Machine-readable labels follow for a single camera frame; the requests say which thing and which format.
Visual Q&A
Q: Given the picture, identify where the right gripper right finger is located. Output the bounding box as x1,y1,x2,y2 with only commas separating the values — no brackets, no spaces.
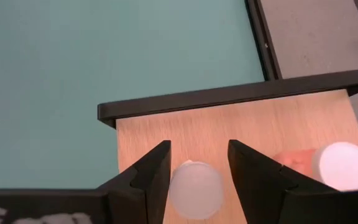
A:
227,139,358,224

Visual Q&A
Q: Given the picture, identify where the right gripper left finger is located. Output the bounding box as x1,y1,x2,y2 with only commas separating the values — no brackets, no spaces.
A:
96,139,172,224

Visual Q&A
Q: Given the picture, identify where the blue pill bottle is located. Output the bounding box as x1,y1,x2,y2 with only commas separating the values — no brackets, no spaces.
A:
167,159,226,220

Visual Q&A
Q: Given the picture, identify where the pink pill bottle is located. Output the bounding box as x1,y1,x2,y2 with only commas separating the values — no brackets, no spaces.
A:
273,141,358,192

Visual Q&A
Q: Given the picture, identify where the wooden shelf black frame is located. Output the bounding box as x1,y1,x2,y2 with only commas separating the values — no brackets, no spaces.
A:
97,66,358,224

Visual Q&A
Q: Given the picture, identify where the black table frame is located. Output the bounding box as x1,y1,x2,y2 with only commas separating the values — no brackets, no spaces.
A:
244,0,283,82

